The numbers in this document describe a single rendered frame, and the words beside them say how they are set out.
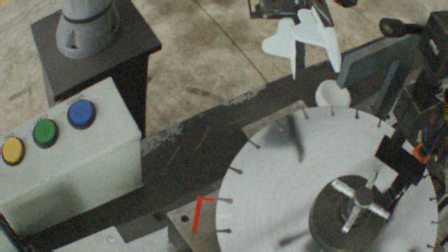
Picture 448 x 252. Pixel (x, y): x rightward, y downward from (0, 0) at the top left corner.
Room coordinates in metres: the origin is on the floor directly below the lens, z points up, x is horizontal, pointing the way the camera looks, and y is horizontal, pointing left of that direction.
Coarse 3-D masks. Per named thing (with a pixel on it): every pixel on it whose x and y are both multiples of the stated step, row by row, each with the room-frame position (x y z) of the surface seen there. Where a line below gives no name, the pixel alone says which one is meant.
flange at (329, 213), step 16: (352, 176) 0.34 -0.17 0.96; (320, 192) 0.31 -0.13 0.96; (336, 192) 0.31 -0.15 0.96; (320, 208) 0.29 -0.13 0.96; (336, 208) 0.29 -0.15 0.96; (384, 208) 0.30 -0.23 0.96; (320, 224) 0.26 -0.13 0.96; (336, 224) 0.27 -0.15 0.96; (352, 224) 0.26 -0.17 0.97; (368, 224) 0.27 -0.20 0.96; (320, 240) 0.24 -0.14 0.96; (336, 240) 0.24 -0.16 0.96; (352, 240) 0.25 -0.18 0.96; (368, 240) 0.25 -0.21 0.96
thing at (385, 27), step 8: (384, 24) 0.34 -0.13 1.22; (392, 24) 0.34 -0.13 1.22; (400, 24) 0.35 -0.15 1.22; (408, 24) 0.37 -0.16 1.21; (416, 24) 0.38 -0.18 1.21; (384, 32) 0.34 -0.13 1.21; (392, 32) 0.34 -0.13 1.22; (400, 32) 0.35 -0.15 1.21; (408, 32) 0.36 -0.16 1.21; (416, 32) 0.37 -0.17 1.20
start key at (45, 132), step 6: (42, 120) 0.35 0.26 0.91; (48, 120) 0.35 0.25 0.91; (36, 126) 0.34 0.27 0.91; (42, 126) 0.34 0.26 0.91; (48, 126) 0.34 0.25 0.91; (54, 126) 0.35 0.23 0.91; (36, 132) 0.33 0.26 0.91; (42, 132) 0.33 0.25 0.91; (48, 132) 0.33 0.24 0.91; (54, 132) 0.34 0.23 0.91; (36, 138) 0.32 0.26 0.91; (42, 138) 0.32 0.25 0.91; (48, 138) 0.32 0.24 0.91; (54, 138) 0.33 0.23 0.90
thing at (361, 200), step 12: (336, 180) 0.30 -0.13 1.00; (372, 180) 0.31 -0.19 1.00; (348, 192) 0.29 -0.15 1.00; (360, 192) 0.29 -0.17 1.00; (372, 192) 0.29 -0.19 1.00; (348, 204) 0.28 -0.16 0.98; (360, 204) 0.27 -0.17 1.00; (372, 204) 0.28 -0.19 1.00; (384, 216) 0.26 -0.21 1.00; (348, 228) 0.24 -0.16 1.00
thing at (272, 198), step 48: (288, 144) 0.37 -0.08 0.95; (336, 144) 0.39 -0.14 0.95; (240, 192) 0.30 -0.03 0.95; (288, 192) 0.31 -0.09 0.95; (384, 192) 0.33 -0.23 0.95; (432, 192) 0.34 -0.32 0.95; (240, 240) 0.23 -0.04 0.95; (288, 240) 0.24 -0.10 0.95; (384, 240) 0.25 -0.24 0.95; (432, 240) 0.26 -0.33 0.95
